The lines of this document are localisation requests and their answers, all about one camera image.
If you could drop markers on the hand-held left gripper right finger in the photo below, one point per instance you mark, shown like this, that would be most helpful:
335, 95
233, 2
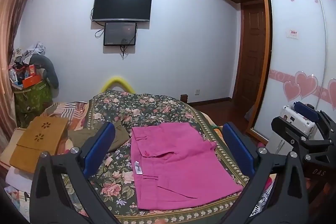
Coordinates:
237, 145

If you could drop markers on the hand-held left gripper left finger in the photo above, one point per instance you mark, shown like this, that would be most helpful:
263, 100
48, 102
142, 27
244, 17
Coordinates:
101, 145

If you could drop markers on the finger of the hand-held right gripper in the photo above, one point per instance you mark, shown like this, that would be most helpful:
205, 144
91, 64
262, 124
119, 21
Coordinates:
294, 137
305, 108

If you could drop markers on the pink pants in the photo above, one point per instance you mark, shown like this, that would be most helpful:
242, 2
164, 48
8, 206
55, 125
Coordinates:
178, 161

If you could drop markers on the olive green pants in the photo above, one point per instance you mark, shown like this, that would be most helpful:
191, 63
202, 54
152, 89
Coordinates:
78, 136

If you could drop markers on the heart print wardrobe door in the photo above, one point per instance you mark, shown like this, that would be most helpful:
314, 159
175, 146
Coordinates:
294, 69
331, 56

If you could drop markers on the striped blanket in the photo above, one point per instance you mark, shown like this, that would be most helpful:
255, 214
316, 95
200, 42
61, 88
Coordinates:
65, 108

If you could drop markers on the wooden lap desk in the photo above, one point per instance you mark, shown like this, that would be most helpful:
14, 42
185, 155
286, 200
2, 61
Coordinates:
34, 140

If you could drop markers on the yellow foam tube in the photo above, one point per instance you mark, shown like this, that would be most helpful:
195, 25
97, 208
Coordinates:
115, 79

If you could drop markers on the floral bedspread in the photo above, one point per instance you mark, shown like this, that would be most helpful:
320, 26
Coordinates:
157, 108

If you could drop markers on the brown wooden door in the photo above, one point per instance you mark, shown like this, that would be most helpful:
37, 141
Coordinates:
252, 56

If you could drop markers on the red label sticker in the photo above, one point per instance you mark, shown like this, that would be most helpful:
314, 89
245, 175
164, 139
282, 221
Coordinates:
292, 34

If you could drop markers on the green storage box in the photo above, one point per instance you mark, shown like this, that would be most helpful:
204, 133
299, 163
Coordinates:
31, 98

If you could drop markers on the grey plush pillow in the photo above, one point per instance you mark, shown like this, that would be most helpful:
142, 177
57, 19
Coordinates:
51, 71

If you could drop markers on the white folded cloth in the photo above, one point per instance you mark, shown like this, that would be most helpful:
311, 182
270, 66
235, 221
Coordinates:
18, 178

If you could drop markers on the beige cardboard box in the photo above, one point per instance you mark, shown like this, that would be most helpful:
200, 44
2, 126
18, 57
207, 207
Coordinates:
10, 145

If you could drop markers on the orange box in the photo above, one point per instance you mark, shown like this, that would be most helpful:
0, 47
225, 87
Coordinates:
31, 81

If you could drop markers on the red box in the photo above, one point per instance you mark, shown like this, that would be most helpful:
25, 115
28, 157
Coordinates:
32, 70

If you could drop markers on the pile of clothes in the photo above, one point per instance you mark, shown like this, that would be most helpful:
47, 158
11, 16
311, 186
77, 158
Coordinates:
31, 49

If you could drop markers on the pink brown curtain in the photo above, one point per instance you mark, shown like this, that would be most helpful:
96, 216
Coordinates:
13, 16

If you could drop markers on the white wall socket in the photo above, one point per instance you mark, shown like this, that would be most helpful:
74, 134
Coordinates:
197, 92

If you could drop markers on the wooden bed post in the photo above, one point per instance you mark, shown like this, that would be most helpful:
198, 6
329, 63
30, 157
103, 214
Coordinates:
184, 97

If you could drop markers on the small black wall monitor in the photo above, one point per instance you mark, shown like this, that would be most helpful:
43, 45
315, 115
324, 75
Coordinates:
119, 33

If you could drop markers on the black wall television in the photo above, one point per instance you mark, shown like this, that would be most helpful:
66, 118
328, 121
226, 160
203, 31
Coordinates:
122, 5

